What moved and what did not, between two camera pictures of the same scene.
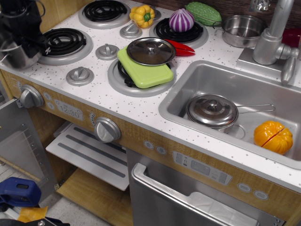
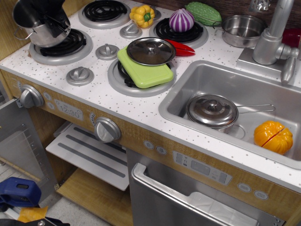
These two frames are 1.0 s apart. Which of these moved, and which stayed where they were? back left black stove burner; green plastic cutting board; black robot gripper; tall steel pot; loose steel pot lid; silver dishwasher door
Moved: tall steel pot; black robot gripper
Stayed: green plastic cutting board; loose steel pot lid; back left black stove burner; silver dishwasher door
